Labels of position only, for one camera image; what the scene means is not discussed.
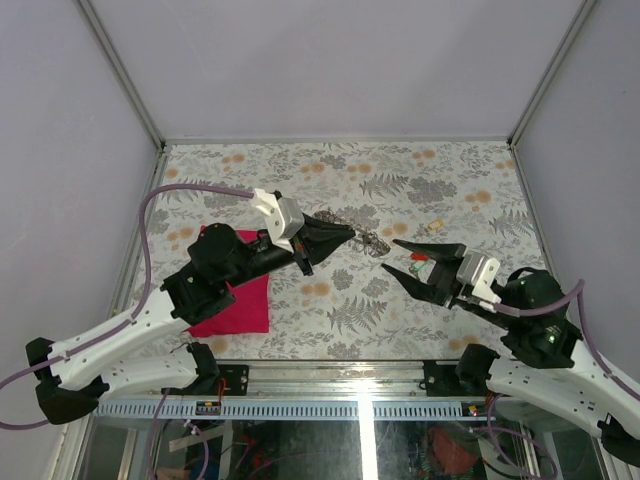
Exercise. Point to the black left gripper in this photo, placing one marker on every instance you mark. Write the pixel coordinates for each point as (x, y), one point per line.
(318, 239)

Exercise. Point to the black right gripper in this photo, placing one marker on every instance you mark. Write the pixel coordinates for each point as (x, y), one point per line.
(443, 281)

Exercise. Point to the aluminium frame posts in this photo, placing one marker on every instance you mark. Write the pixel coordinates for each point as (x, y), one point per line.
(258, 71)

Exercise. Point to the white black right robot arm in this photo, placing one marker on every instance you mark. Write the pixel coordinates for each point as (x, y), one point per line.
(552, 364)

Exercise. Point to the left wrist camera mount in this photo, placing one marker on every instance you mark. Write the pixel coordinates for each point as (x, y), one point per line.
(282, 215)

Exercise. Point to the yellow tag key set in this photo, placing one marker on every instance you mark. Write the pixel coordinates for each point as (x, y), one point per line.
(435, 225)

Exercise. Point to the floral tablecloth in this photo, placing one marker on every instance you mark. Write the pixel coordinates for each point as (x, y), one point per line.
(351, 308)

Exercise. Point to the green tag key set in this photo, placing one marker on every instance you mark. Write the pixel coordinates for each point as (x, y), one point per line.
(416, 268)

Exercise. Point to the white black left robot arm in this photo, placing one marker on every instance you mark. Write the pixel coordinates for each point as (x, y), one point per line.
(165, 311)

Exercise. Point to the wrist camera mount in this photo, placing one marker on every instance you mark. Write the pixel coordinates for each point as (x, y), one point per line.
(476, 274)
(282, 215)

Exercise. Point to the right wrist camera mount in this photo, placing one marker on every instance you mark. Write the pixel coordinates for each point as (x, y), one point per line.
(476, 274)

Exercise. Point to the pink folded cloth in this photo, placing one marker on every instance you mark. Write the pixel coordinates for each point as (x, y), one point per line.
(235, 305)

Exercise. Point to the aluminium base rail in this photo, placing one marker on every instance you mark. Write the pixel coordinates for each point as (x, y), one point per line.
(325, 375)

